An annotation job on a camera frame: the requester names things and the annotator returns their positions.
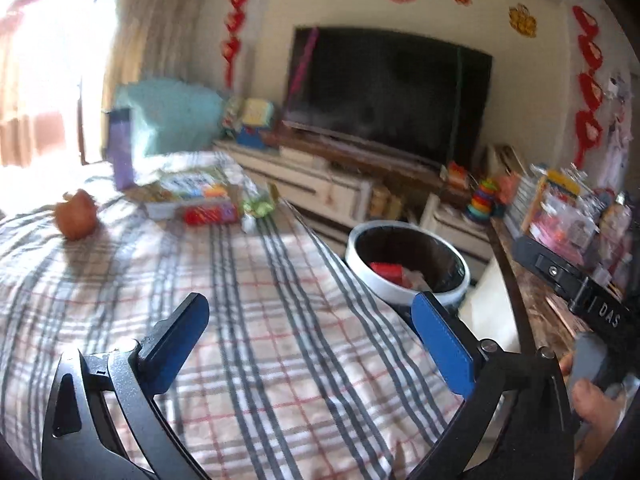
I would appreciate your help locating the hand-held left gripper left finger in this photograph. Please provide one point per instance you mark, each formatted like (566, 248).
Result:
(172, 345)

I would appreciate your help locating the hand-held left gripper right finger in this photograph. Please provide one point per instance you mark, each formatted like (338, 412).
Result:
(445, 345)

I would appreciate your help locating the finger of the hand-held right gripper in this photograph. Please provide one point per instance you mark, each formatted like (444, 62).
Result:
(547, 267)

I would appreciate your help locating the red white tissue pack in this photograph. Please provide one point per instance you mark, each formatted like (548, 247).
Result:
(387, 272)

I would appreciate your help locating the white round trash bin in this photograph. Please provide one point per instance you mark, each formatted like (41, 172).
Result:
(360, 265)

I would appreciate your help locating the person's right hand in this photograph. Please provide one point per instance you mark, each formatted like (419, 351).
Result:
(597, 415)

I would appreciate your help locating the pink toy packaging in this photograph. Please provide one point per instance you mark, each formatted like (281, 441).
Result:
(560, 210)

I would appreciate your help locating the white plastic bag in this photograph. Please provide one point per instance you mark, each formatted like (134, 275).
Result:
(416, 280)

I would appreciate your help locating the wooden toy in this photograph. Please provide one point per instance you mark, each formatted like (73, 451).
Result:
(456, 176)

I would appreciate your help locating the red box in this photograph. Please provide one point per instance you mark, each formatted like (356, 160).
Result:
(210, 214)

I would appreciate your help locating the colourful picture book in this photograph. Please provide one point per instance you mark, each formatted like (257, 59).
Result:
(185, 185)

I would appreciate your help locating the orange-brown apple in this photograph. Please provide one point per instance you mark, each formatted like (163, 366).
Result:
(75, 215)

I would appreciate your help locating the green white plastic packet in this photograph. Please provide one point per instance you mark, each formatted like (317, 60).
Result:
(260, 205)

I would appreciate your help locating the red heart hanging decoration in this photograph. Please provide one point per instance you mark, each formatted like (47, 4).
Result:
(589, 90)
(235, 25)

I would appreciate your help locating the purple thermos bottle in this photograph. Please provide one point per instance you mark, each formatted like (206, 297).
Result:
(121, 150)

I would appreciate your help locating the white television cabinet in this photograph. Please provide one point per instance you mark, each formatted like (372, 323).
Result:
(320, 185)

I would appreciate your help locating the teal covered chair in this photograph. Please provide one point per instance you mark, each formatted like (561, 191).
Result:
(170, 115)

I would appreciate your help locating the black television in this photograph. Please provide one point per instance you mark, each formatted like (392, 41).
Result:
(390, 95)

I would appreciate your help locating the toy bus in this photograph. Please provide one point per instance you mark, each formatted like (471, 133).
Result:
(232, 115)

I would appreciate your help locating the yellow green toy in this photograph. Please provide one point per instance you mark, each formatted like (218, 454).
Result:
(259, 114)

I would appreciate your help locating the beige curtain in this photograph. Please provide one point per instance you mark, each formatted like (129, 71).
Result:
(30, 100)
(150, 35)

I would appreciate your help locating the gold wall sticker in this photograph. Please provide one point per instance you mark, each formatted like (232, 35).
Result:
(522, 20)

